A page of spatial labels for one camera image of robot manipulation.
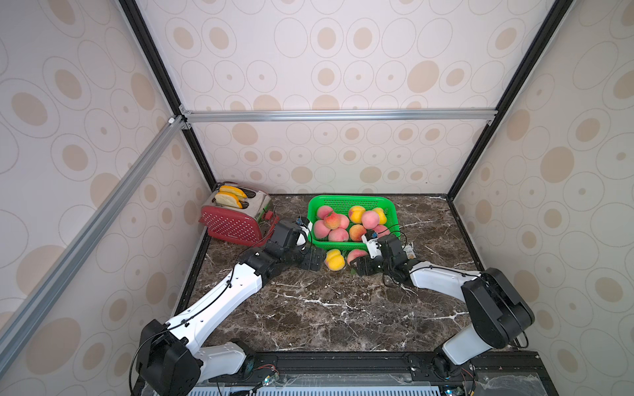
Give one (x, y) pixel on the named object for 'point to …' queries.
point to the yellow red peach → (356, 214)
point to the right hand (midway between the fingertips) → (357, 264)
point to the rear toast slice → (233, 190)
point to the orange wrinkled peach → (332, 220)
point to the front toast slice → (228, 199)
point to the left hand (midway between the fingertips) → (320, 252)
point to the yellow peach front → (381, 215)
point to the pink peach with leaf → (324, 211)
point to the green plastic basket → (342, 205)
